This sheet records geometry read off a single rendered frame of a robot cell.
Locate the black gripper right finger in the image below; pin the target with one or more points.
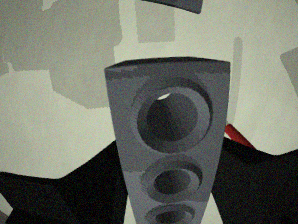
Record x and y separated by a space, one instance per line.
249 182

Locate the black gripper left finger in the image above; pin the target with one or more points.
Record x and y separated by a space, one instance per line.
94 193

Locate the red peg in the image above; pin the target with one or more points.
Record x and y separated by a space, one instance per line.
236 136

